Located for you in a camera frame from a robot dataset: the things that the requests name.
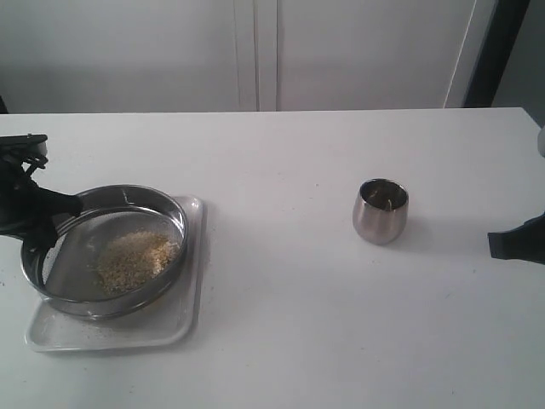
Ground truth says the round stainless steel sieve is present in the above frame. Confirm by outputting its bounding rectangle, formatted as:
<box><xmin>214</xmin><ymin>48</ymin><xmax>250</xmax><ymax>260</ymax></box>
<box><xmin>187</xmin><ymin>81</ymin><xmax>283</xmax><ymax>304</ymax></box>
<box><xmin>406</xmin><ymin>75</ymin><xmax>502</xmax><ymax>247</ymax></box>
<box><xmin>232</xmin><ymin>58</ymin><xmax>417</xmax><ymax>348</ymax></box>
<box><xmin>20</xmin><ymin>185</ymin><xmax>189</xmax><ymax>320</ymax></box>

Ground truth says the dark door frame post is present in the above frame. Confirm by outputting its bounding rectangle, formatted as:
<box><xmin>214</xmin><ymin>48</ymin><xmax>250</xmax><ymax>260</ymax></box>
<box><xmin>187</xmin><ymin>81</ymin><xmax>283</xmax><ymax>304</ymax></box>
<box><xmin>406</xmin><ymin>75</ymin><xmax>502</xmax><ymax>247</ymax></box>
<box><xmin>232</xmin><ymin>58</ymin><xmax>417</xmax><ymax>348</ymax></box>
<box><xmin>463</xmin><ymin>0</ymin><xmax>531</xmax><ymax>108</ymax></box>

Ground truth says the white rectangular plastic tray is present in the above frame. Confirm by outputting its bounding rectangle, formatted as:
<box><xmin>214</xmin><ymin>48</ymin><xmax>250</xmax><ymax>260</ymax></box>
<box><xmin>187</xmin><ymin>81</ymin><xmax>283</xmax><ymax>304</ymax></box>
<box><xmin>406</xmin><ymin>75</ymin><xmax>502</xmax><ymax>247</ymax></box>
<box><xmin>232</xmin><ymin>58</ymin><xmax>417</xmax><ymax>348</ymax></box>
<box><xmin>25</xmin><ymin>195</ymin><xmax>206</xmax><ymax>353</ymax></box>

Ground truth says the stainless steel cup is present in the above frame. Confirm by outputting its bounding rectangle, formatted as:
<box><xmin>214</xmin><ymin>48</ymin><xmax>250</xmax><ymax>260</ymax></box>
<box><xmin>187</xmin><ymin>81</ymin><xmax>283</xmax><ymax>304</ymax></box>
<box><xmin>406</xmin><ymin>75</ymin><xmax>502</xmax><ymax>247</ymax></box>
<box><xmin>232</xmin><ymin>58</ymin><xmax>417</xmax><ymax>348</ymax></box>
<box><xmin>352</xmin><ymin>178</ymin><xmax>410</xmax><ymax>245</ymax></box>

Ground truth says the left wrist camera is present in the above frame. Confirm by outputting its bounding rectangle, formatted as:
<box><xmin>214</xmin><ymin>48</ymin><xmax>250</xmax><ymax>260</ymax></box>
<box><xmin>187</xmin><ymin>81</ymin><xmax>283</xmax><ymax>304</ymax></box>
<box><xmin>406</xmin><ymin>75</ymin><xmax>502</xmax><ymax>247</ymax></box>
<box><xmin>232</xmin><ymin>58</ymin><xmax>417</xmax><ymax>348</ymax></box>
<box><xmin>1</xmin><ymin>134</ymin><xmax>48</xmax><ymax>156</ymax></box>

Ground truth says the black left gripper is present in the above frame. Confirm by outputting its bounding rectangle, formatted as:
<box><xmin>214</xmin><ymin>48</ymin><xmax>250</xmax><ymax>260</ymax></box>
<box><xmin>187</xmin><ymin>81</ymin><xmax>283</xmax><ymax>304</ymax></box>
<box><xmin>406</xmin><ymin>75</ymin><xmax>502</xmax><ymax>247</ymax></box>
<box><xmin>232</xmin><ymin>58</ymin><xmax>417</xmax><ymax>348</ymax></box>
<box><xmin>1</xmin><ymin>155</ymin><xmax>82</xmax><ymax>251</ymax></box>

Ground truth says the pile of yellow grains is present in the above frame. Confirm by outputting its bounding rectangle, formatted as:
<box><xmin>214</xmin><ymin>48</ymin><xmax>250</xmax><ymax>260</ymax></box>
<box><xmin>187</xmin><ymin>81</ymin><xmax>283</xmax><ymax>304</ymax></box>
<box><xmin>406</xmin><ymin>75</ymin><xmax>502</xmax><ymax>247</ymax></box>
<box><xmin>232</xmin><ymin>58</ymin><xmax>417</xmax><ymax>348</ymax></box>
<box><xmin>94</xmin><ymin>231</ymin><xmax>180</xmax><ymax>296</ymax></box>

